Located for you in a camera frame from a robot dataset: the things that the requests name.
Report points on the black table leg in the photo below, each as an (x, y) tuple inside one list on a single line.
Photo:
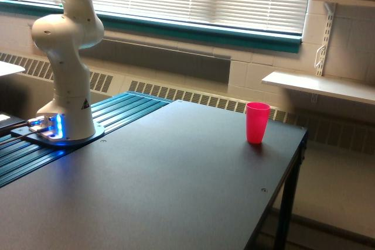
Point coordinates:
[(287, 202)]

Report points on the pink plastic cup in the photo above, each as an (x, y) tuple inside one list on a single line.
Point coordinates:
[(257, 114)]

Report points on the white side table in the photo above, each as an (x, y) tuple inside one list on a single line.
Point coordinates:
[(8, 68)]

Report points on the white shelf rail bracket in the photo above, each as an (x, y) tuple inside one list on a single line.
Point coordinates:
[(330, 6)]

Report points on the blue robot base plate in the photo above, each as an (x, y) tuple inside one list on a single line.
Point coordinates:
[(35, 138)]

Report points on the white wall shelf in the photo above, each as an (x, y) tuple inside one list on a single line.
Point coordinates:
[(330, 87)]

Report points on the upper wall shelf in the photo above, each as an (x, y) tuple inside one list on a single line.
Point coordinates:
[(357, 3)]

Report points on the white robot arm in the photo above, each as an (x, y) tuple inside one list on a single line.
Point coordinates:
[(61, 36)]

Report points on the baseboard heater vent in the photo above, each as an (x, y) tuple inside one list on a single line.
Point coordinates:
[(330, 131)]

